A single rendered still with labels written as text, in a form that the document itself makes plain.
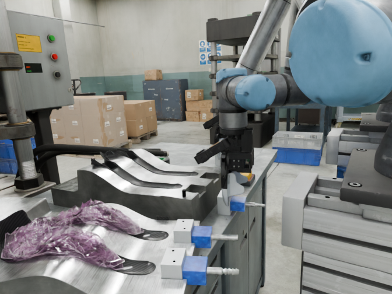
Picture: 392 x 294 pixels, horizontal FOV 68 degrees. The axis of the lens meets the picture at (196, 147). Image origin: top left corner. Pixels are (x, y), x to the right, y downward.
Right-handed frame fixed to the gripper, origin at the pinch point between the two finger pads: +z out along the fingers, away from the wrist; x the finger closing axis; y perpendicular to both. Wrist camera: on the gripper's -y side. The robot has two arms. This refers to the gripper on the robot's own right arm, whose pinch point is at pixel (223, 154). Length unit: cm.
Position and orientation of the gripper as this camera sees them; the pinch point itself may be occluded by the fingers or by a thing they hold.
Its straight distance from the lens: 126.4
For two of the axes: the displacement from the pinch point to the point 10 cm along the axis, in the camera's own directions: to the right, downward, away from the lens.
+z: 0.5, 9.7, 2.4
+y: 7.8, 1.1, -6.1
